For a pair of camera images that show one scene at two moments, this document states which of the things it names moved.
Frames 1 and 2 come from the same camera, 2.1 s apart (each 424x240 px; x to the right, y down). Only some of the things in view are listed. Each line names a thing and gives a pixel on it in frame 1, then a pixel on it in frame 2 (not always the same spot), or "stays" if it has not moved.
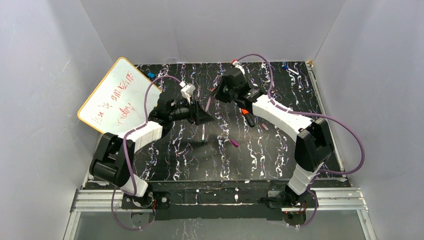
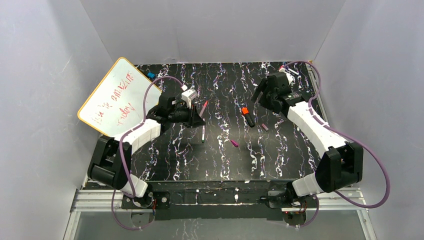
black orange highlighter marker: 249,117 stays
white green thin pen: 203,133 stays
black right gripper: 219,91 → 266,91
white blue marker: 285,67 stays
